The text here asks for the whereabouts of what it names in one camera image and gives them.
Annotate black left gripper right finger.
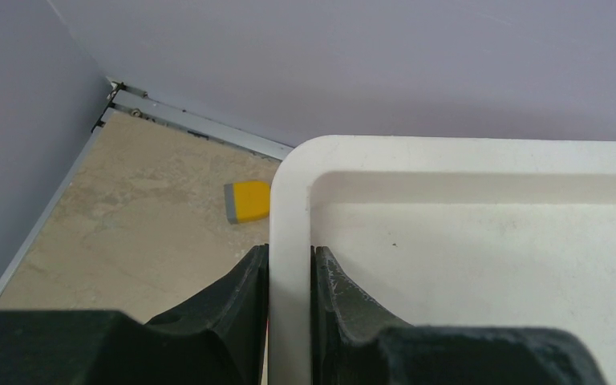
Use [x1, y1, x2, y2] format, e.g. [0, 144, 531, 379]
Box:
[310, 246, 409, 384]

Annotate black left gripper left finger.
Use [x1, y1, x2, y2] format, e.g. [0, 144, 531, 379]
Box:
[147, 244, 269, 384]

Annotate white three-drawer organizer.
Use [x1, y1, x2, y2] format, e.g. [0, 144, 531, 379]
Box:
[268, 136, 616, 384]

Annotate yellow grey small block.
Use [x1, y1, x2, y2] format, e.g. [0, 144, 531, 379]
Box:
[224, 180, 271, 224]

